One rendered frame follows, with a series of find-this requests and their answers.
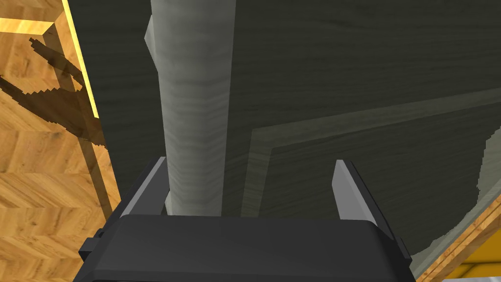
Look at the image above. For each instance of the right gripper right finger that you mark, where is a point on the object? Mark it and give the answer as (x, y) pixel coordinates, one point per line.
(354, 196)

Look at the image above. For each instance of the dark grey cupboard door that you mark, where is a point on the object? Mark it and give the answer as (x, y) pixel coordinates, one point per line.
(332, 98)

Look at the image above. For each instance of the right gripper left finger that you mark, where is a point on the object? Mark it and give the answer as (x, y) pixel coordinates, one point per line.
(146, 192)

